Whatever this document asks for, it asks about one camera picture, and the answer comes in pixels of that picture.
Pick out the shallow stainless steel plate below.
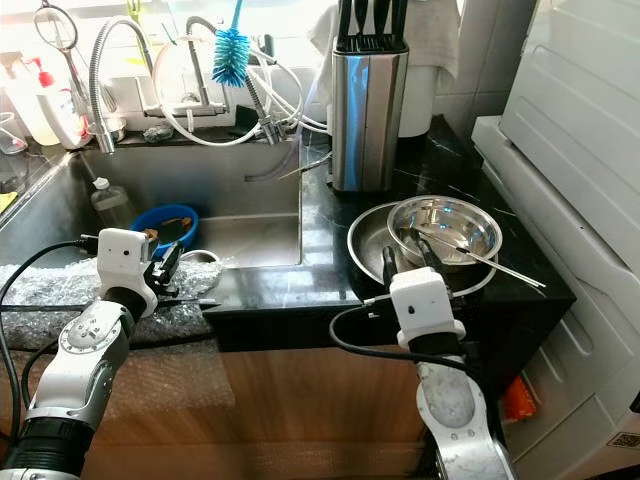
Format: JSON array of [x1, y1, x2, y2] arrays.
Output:
[[347, 200, 501, 298]]

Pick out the stainless steel bowl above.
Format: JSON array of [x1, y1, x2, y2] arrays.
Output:
[[387, 195, 504, 266]]

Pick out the long thin steel utensil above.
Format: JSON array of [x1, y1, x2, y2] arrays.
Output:
[[420, 228, 548, 289]]

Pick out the blue plastic bowl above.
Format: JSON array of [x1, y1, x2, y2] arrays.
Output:
[[130, 203, 201, 257]]

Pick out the small clear capped bottle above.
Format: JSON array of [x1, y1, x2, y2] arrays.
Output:
[[88, 177, 133, 233]]

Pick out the stainless steel sink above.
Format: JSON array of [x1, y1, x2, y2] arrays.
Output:
[[0, 148, 306, 271]]

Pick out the clear bubble wrap sheet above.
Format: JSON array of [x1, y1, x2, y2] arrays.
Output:
[[0, 260, 223, 351]]

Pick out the dark scouring pad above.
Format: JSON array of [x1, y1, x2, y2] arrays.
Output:
[[143, 127, 176, 146]]

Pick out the thin brown stick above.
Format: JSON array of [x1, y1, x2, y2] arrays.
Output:
[[278, 152, 337, 182]]

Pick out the small steel cup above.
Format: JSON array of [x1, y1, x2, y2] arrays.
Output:
[[90, 115, 127, 143]]

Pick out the stainless steel knife block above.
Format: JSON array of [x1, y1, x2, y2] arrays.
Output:
[[330, 40, 411, 193]]

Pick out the white cylindrical container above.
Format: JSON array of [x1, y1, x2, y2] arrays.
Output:
[[398, 65, 437, 139]]

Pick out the brown wooden cabinet front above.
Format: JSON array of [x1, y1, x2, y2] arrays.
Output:
[[0, 345, 427, 480]]

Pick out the small orange object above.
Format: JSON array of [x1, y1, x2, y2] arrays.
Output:
[[510, 375, 542, 422]]

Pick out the white bottle red pump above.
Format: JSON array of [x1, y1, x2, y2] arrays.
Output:
[[25, 57, 89, 151]]

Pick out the chrome arched faucet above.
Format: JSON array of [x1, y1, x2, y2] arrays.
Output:
[[140, 15, 226, 121]]

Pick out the flexible spring neck faucet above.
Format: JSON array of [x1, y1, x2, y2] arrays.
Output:
[[88, 15, 157, 156]]

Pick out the clear plastic cup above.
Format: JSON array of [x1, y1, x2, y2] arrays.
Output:
[[0, 112, 27, 156]]

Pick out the translucent plastic bottle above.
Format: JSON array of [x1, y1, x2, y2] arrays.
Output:
[[5, 55, 61, 146]]

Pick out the white ribbed appliance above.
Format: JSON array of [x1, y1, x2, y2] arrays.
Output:
[[472, 0, 640, 480]]

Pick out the blue bottle brush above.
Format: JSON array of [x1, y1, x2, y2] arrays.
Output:
[[212, 0, 253, 88]]

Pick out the white draped cloth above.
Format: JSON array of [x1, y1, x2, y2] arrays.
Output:
[[308, 0, 461, 101]]

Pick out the round metal mesh strainer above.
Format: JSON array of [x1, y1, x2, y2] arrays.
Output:
[[35, 0, 91, 106]]

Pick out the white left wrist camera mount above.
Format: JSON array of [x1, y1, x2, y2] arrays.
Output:
[[98, 228, 158, 319]]

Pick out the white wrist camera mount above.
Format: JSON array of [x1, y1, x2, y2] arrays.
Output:
[[98, 228, 158, 319], [388, 267, 466, 353]]

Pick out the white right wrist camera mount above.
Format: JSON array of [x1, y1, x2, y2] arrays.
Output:
[[388, 267, 466, 353]]

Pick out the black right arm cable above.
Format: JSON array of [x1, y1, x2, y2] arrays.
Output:
[[328, 296, 493, 387]]

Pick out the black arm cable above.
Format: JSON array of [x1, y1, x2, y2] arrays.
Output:
[[0, 235, 107, 443], [328, 296, 493, 387]]

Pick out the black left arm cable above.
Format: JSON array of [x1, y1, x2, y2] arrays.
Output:
[[0, 235, 107, 443]]

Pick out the white looped hose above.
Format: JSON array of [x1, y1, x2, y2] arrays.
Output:
[[150, 35, 311, 149]]

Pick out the chrome spring sprayer hose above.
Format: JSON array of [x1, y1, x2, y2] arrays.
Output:
[[245, 80, 291, 146]]

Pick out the black handled knife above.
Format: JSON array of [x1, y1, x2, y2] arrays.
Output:
[[373, 0, 394, 46], [338, 0, 358, 46], [356, 0, 376, 46], [391, 0, 411, 45]]

